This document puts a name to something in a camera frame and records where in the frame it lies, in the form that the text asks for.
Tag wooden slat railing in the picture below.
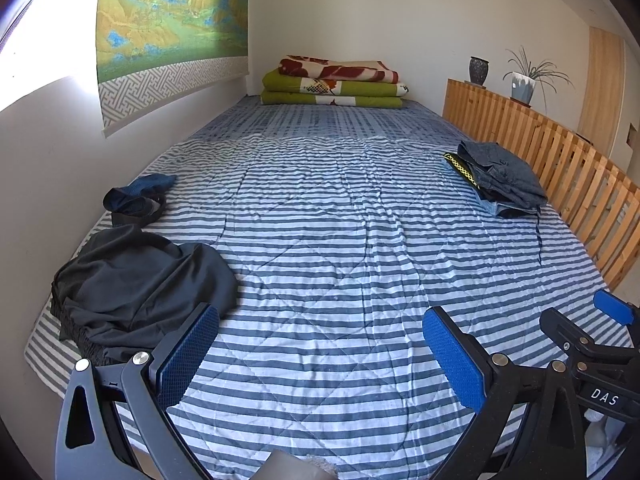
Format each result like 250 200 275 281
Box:
442 79 640 290

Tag red cream folded blanket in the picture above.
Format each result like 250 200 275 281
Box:
278 55 400 84

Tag blue black striped underwear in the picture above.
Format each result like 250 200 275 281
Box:
103 174 177 228

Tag dark grey shorts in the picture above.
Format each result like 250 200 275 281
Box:
50 226 238 366

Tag white gloved right hand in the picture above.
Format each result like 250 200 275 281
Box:
585 410 626 479

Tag green folded blanket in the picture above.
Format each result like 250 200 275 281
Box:
260 70 409 108

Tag landscape wall tapestry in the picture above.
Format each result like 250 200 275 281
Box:
96 0 248 133

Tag dark ceramic vase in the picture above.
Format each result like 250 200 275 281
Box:
469 56 489 87

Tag wooden cabinet door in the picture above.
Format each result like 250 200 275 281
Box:
577 26 626 155

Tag potted spider plant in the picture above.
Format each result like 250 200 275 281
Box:
502 46 574 107

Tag folded dark clothes pile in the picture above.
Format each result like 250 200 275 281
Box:
444 140 548 218

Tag striped blue white quilt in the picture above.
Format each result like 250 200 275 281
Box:
22 95 633 480

